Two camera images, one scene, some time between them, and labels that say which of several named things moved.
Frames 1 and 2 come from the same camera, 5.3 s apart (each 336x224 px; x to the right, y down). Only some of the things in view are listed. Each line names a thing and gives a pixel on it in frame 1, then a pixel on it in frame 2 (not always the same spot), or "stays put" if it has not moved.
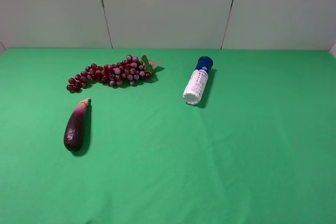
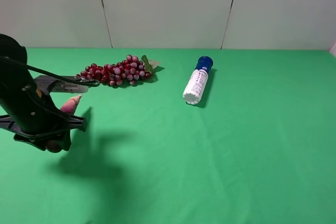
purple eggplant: [74, 129] -> [70, 106]
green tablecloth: [259, 146] stays put
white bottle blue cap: [197, 83] stays put
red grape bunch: [129, 72] stays put
